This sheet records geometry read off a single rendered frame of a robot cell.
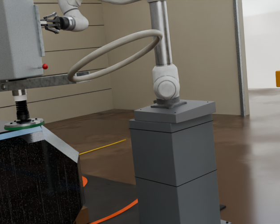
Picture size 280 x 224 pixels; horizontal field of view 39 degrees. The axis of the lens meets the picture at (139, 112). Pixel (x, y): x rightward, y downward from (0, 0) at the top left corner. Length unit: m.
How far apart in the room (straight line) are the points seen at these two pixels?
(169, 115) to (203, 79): 5.14
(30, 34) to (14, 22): 0.12
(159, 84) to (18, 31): 0.83
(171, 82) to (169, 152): 0.44
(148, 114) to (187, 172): 0.44
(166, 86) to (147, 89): 6.30
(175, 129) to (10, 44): 1.06
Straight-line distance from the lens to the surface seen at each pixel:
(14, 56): 2.18
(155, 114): 2.49
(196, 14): 7.53
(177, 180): 2.50
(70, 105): 8.94
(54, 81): 2.05
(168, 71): 2.36
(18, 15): 2.25
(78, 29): 2.60
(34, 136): 2.49
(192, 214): 2.65
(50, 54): 8.74
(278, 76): 2.02
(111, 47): 1.65
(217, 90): 7.34
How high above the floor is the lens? 1.23
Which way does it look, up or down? 8 degrees down
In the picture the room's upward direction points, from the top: 6 degrees counter-clockwise
